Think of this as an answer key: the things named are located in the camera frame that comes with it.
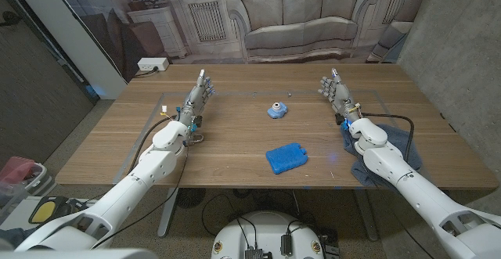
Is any black adapter on torso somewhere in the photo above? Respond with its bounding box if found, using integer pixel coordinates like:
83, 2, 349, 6
280, 233, 293, 258

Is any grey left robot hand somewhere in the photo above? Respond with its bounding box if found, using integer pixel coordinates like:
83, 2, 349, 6
176, 69, 216, 129

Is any blue ice pack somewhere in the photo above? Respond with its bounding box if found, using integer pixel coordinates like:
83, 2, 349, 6
265, 142, 309, 175

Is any white pedal platform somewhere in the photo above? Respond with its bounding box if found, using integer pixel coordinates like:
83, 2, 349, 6
0, 196, 99, 232

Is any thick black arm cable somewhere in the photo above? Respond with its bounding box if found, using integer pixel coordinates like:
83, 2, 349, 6
127, 114, 177, 174
362, 112, 415, 162

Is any black round ribbed disc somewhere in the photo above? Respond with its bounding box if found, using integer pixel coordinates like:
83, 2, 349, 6
175, 188, 207, 210

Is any white power strip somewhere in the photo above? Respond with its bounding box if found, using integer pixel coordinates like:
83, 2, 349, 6
136, 57, 170, 73

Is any black power cord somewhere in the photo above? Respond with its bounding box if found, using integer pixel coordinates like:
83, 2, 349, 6
134, 66, 160, 78

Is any yellow foot pedal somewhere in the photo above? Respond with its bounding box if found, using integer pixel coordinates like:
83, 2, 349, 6
64, 197, 89, 217
28, 196, 68, 225

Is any grey metal table leg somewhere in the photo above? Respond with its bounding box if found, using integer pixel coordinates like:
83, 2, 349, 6
157, 187, 179, 239
354, 188, 379, 243

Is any blue toy camera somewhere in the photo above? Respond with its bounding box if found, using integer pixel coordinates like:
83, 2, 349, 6
267, 101, 289, 120

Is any dark blue towel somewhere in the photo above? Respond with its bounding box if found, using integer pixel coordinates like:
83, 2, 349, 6
339, 122, 424, 189

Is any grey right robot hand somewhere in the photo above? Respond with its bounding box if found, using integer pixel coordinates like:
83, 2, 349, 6
317, 67, 363, 124

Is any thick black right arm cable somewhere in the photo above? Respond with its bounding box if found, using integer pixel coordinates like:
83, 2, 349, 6
362, 112, 415, 162

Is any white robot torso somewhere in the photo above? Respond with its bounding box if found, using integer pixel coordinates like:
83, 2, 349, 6
211, 210, 326, 259

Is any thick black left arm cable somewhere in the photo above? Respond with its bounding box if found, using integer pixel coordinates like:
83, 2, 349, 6
127, 114, 177, 174

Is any pink plastic bin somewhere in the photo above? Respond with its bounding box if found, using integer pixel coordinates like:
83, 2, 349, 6
0, 156, 37, 185

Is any printed sofa room backdrop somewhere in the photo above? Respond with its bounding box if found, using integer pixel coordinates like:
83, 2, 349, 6
46, 0, 443, 82

